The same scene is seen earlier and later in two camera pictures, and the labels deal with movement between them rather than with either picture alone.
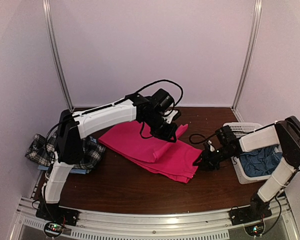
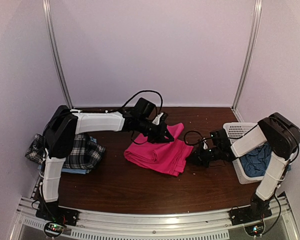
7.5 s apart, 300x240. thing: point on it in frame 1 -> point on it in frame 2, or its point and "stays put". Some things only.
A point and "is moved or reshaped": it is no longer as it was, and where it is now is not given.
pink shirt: x=171 y=159 is moved or reshaped
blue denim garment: x=260 y=162 stays put
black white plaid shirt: x=43 y=150 stays put
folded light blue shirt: x=44 y=167 stays put
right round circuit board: x=255 y=230 stays put
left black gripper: x=170 y=134 -> x=163 y=132
